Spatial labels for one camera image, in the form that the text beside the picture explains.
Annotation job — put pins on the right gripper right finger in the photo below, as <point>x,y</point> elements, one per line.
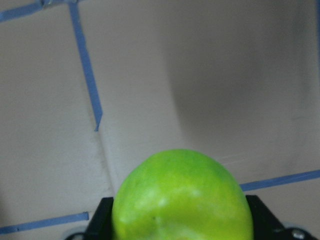
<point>266,226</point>

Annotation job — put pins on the green apple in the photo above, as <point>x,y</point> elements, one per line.
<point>181,194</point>

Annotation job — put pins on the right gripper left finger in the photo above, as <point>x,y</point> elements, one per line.
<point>100,226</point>

